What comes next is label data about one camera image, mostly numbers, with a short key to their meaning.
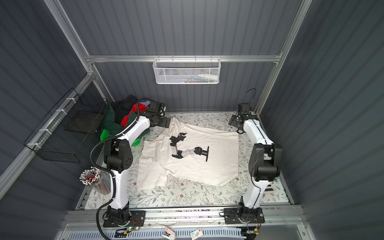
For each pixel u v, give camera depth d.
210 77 0.87
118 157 0.56
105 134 0.99
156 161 0.94
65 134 0.71
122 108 1.08
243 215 0.68
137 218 0.73
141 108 1.16
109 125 0.99
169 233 0.68
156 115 0.77
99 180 0.72
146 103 1.11
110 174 0.57
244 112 0.74
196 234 0.68
